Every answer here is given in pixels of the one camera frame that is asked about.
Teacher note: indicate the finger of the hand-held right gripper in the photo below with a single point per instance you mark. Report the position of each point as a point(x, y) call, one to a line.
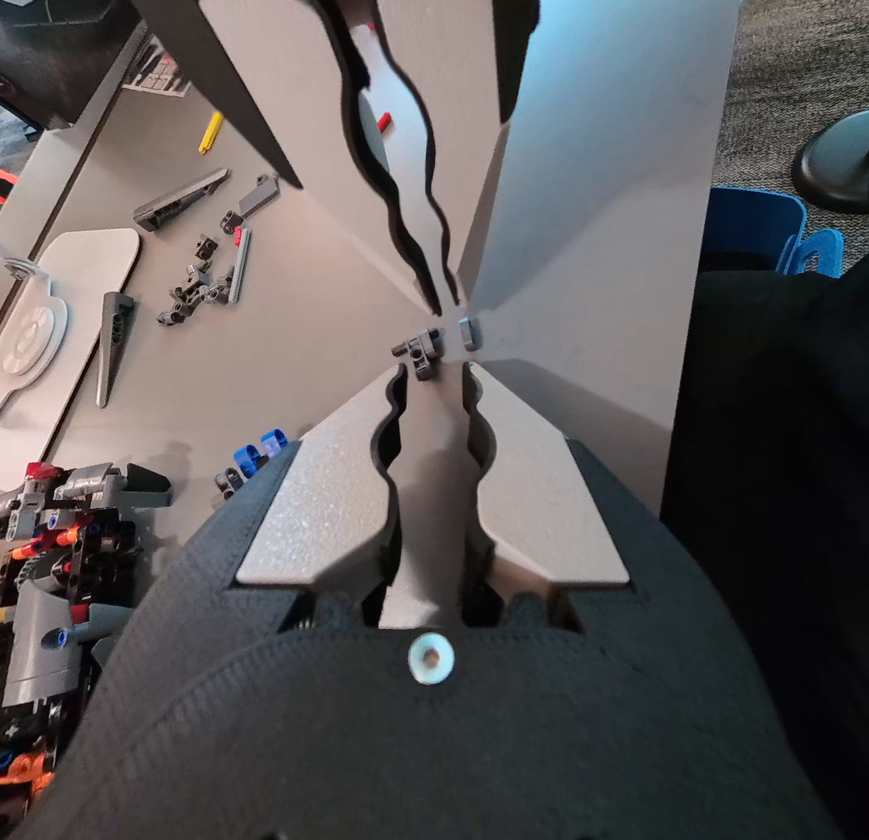
point(271, 73)
point(455, 73)

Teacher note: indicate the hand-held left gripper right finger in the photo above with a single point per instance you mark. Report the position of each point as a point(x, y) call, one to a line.
point(543, 514)

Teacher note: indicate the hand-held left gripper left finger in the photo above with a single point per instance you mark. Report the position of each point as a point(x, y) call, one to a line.
point(319, 507)

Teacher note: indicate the dark grey lego pin connector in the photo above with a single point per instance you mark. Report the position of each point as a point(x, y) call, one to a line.
point(421, 351)

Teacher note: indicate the small grey lego piece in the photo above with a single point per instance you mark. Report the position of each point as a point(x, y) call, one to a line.
point(468, 334)

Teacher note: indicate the red lego pin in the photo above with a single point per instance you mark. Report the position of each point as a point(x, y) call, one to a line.
point(385, 121)

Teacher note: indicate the yellow lego axle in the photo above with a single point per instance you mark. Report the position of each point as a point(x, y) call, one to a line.
point(210, 132)

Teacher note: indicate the black lego box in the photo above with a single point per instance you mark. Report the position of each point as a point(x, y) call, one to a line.
point(68, 52)

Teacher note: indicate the small dark grey lego connector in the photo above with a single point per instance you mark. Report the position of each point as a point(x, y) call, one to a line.
point(231, 222)
point(206, 246)

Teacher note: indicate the long dark grey lego panel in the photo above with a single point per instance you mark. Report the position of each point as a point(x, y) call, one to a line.
point(176, 200)

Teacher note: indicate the long grey lego beam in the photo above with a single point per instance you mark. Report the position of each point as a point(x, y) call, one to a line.
point(240, 266)

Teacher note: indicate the pile of grey lego connectors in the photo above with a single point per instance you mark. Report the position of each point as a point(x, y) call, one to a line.
point(193, 297)

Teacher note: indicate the pointed dark grey lego panel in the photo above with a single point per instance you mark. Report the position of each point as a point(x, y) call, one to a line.
point(114, 337)

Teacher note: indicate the grey lego vehicle model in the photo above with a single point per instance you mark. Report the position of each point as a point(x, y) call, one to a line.
point(54, 582)

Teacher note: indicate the instruction booklet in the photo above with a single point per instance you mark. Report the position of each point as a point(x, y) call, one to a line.
point(159, 73)

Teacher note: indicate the blue connector pieces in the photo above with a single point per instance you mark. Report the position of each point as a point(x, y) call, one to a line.
point(248, 460)

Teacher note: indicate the grey flat panel piece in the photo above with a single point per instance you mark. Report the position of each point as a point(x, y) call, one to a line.
point(259, 196)

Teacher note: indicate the person's black pants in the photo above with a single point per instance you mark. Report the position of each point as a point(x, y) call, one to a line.
point(781, 480)

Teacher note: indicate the light grey flat board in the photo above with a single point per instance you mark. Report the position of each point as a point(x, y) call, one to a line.
point(95, 263)

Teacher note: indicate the blue storage bin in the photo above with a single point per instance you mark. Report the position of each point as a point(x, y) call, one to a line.
point(747, 225)

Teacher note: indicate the round white disc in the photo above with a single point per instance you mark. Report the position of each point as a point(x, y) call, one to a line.
point(27, 341)

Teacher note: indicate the black round stand base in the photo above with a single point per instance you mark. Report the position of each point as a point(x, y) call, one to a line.
point(835, 168)

